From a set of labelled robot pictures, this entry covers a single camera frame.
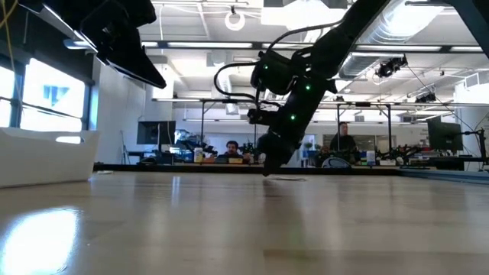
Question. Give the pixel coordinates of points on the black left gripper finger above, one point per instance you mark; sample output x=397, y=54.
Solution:
x=147, y=46
x=131, y=53

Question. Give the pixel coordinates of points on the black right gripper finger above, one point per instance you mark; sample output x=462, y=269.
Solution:
x=267, y=156
x=282, y=153

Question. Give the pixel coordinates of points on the green white bandage wrapper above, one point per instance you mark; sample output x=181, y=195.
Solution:
x=105, y=172
x=288, y=178

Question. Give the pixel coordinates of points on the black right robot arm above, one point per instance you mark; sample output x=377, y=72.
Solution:
x=344, y=30

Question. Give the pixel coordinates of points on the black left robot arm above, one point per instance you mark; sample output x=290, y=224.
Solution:
x=57, y=19

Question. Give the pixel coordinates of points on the white LED light bar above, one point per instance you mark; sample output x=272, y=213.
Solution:
x=399, y=48
x=466, y=49
x=210, y=44
x=282, y=46
x=153, y=44

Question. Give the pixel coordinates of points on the blue storage bin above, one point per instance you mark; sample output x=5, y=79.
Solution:
x=310, y=154

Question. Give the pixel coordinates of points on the person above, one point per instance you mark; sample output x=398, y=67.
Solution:
x=344, y=141
x=232, y=147

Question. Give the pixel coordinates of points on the black table clamp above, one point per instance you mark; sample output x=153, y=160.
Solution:
x=336, y=163
x=148, y=160

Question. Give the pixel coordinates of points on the small white canister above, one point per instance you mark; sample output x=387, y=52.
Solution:
x=198, y=154
x=370, y=157

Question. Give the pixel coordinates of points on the black computer monitor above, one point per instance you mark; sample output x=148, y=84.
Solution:
x=445, y=136
x=156, y=132

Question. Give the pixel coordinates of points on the large bright window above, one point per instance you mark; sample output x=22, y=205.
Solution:
x=49, y=95

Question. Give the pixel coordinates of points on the white plastic bin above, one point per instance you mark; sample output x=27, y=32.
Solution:
x=38, y=160

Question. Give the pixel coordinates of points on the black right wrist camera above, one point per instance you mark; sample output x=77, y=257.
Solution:
x=260, y=116

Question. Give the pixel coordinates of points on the black workstation frame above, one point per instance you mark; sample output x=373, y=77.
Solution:
x=229, y=101
x=363, y=104

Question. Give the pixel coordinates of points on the black overhead frame beam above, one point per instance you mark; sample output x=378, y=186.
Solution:
x=258, y=46

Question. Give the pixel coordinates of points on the white ventilation duct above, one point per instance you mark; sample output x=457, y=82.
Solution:
x=221, y=72

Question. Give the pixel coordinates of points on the black ceiling camera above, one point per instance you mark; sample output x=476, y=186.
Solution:
x=426, y=98
x=389, y=66

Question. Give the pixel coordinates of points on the silver ventilation duct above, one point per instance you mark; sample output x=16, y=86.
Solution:
x=397, y=19

